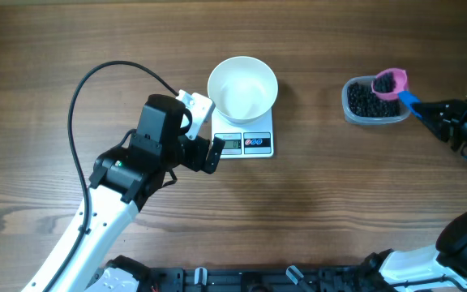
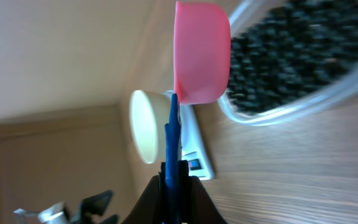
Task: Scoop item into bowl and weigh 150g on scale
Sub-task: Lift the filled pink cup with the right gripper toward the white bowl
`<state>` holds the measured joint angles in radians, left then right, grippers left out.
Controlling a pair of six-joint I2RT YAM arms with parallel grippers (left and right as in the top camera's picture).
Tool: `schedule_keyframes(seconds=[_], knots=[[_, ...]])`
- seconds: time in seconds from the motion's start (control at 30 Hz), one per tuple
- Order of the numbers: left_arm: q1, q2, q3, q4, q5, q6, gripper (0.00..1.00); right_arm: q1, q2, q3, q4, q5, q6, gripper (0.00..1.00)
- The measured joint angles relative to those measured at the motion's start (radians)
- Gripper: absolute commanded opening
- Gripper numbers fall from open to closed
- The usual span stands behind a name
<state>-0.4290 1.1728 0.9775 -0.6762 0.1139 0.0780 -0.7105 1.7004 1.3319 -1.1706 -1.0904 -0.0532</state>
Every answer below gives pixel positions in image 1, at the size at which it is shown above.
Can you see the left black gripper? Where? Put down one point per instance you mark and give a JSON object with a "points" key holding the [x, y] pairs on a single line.
{"points": [[196, 161]]}

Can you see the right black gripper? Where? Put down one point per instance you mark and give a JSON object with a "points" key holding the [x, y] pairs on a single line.
{"points": [[448, 125]]}

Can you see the pink scoop blue handle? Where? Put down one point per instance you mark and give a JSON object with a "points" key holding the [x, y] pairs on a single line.
{"points": [[392, 85]]}

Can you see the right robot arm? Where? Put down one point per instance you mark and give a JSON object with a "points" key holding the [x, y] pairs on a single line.
{"points": [[445, 262]]}

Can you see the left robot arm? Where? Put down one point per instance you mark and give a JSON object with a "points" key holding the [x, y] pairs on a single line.
{"points": [[122, 180]]}

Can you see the white digital kitchen scale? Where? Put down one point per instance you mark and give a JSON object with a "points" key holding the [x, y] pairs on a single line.
{"points": [[248, 140]]}

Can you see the white round bowl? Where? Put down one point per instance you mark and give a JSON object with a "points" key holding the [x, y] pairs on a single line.
{"points": [[243, 88]]}

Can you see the black beans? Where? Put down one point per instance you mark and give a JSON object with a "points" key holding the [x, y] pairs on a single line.
{"points": [[364, 103]]}

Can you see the clear plastic container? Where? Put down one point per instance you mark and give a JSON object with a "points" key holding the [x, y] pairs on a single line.
{"points": [[352, 118]]}

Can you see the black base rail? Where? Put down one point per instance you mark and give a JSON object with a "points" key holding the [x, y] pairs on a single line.
{"points": [[249, 280]]}

